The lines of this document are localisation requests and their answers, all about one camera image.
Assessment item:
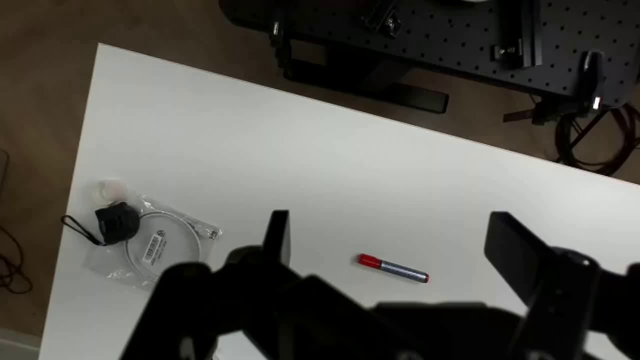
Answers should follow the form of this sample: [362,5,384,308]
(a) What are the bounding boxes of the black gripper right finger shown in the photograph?
[482,211,559,310]

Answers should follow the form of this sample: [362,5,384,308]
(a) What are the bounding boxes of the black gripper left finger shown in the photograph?
[263,208,295,268]

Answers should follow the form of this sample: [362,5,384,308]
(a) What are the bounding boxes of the red capped silver marker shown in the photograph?
[357,252,432,284]

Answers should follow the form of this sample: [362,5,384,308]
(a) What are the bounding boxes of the clear plastic bag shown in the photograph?
[84,195,227,290]

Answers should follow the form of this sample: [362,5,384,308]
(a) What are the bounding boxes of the clear tape roll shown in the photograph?
[92,178,128,211]

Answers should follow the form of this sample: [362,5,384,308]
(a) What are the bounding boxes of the black perforated breadboard table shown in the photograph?
[219,0,640,112]

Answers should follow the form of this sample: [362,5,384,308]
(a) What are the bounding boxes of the dark cable bundle on floor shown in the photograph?
[553,103,640,178]

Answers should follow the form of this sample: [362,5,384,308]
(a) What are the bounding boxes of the small black pouch with strap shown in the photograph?
[61,203,143,248]

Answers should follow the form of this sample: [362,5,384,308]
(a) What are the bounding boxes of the black stand base frame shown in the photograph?
[275,29,451,117]

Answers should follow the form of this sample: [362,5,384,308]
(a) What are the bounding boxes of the thin black floor cable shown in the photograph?
[0,222,34,296]

